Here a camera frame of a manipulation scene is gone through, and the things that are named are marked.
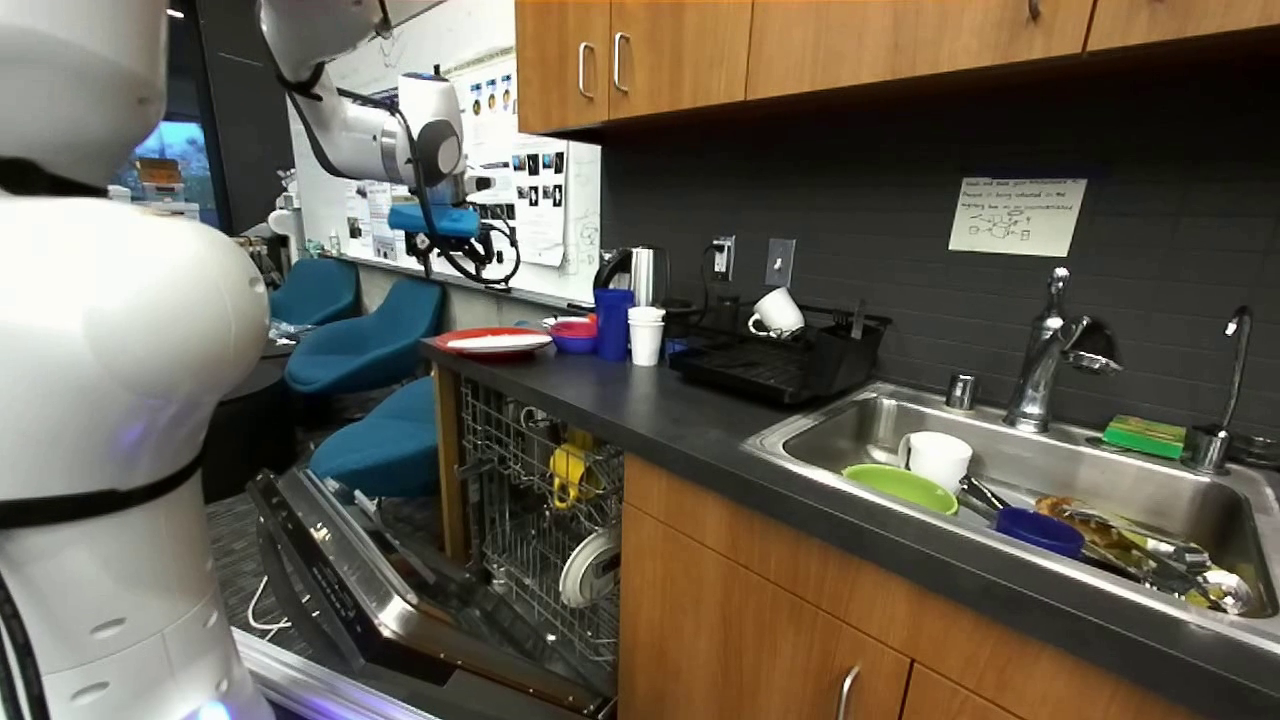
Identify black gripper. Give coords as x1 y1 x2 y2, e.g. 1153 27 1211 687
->
401 238 465 279

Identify white plate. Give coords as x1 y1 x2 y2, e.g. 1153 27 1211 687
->
450 333 541 356
553 525 623 618

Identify red plate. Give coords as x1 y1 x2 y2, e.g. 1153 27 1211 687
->
426 325 555 363

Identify green plate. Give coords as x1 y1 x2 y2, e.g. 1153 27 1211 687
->
835 457 965 522

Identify teal chair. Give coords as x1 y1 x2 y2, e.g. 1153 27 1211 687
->
305 373 444 503
282 272 454 400
270 252 366 333

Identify white research poster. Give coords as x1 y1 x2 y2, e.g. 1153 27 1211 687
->
444 65 577 272

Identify whiteboard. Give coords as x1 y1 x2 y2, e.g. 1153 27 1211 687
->
284 38 604 314

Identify purple bowl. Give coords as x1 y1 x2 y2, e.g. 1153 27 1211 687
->
544 314 604 361

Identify blue tumbler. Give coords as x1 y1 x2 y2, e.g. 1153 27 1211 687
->
594 284 639 363

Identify wooden cabinet side panel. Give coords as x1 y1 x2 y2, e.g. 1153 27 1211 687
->
432 363 473 563

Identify steel electric kettle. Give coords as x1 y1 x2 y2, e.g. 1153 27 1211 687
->
589 240 662 317

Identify white paper cup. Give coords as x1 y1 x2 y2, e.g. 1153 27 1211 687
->
623 306 668 373

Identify yellow cup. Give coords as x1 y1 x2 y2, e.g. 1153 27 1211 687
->
544 437 599 518

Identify steel dishwasher door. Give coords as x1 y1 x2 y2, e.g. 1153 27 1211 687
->
243 463 622 720

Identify white ceramic mug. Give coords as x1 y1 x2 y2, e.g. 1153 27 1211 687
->
739 284 812 345

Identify black dish rack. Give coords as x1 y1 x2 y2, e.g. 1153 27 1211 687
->
662 300 892 413

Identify steel sink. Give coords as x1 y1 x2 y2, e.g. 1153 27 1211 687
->
739 382 1280 660

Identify wooden base cabinets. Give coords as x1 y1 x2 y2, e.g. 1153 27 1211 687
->
611 450 1211 720

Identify chrome faucet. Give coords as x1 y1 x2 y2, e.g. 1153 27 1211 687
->
1008 263 1127 437

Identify blue plastic container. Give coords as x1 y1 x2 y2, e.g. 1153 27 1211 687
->
992 503 1089 563

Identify green sponge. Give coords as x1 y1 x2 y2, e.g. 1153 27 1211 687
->
1099 413 1197 470

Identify dirty cutlery pile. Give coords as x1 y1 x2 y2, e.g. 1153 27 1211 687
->
1035 492 1269 621

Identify small chrome tap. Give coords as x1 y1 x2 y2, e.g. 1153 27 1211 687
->
1197 300 1259 479

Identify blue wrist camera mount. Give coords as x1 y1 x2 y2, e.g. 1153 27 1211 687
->
383 198 487 249

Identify wire dishwasher rack with mugs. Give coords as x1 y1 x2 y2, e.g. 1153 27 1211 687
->
457 377 630 535

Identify metal cabinet handle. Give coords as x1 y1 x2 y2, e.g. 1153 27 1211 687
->
571 38 599 104
833 660 867 720
607 27 638 102

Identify grey light switch plate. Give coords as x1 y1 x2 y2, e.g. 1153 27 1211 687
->
762 231 800 292

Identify wire dishwasher rack with plates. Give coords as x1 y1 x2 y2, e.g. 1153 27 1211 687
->
465 518 623 698

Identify white floor cable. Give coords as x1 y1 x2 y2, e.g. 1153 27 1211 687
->
240 577 291 647

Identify aluminium frame rail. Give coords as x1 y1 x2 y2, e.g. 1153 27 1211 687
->
234 625 444 720

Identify wooden wall cabinets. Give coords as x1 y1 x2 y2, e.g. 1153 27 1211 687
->
512 0 1280 140

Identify white paper wall note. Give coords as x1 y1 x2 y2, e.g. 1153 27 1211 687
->
944 174 1092 263

